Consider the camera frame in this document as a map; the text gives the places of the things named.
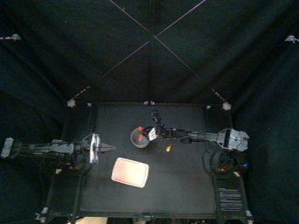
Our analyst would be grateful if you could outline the red chile toy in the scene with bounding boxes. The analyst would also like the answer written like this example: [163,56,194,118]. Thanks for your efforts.
[136,125,146,142]

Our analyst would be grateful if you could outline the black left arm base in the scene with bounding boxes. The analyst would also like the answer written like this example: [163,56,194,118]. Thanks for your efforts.
[51,155,93,176]

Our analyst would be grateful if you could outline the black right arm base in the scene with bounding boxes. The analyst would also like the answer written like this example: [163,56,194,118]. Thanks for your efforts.
[202,148,250,177]

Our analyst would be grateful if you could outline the grey bowl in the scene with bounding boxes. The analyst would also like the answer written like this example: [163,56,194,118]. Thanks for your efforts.
[130,127,152,149]

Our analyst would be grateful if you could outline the white printed label sticker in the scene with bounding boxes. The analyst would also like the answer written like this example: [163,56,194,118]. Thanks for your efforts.
[218,187,243,214]

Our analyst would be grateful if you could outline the thin diagonal cord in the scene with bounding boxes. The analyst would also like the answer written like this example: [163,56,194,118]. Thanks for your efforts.
[69,0,208,102]
[107,0,231,107]

